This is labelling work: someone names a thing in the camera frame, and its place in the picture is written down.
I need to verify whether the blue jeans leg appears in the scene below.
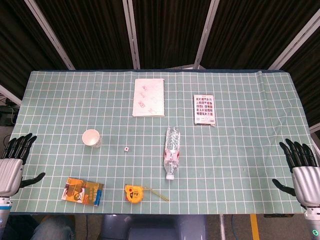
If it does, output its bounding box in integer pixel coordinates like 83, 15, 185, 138
7, 215, 76, 240

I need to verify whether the grey robot torso base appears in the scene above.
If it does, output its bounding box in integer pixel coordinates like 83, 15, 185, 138
99, 214, 208, 240

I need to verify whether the playing card box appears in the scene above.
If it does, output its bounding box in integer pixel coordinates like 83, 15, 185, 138
193, 93, 217, 127

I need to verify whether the white paper cup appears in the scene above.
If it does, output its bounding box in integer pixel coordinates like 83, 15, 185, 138
82, 128, 103, 148

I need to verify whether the orange printed box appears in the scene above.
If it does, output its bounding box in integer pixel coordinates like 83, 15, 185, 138
60, 177, 105, 207

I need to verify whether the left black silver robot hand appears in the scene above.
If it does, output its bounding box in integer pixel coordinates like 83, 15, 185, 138
0, 133, 46, 198

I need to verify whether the green checkered tablecloth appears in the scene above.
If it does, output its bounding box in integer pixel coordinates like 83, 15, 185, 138
9, 69, 316, 215

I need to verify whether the clear plastic water bottle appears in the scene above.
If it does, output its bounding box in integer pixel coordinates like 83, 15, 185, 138
163, 126, 181, 180

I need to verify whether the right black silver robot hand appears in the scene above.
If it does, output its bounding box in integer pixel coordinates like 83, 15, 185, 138
271, 138, 320, 208

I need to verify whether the white spiral notebook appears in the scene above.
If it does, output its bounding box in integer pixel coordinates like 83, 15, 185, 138
132, 78, 166, 118

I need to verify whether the white partition frame post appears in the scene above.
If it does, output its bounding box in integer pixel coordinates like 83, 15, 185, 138
268, 8, 320, 71
0, 84, 22, 106
193, 0, 221, 70
122, 0, 141, 70
24, 0, 76, 71

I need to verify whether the yellow tape measure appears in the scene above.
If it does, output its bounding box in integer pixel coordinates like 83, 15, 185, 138
124, 184, 170, 205

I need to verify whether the metal table leg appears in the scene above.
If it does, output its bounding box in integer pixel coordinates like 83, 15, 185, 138
219, 214, 226, 240

